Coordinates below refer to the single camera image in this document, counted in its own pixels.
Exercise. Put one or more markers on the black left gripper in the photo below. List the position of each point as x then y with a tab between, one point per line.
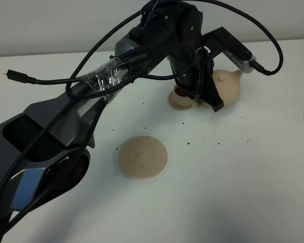
194	72

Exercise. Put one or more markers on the beige clay teapot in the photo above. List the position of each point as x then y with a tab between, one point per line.
228	86

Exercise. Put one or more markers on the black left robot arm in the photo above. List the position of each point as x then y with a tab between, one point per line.
44	149

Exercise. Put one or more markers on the beige teapot saucer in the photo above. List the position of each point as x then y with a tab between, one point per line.
142	157

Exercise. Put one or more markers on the left beige teacup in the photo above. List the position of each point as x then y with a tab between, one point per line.
181	98

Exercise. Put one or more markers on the left beige cup saucer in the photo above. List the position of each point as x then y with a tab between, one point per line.
194	104

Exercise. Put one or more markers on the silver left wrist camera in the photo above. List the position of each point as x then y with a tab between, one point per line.
244	66

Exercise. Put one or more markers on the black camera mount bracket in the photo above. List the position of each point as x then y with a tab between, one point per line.
220	40

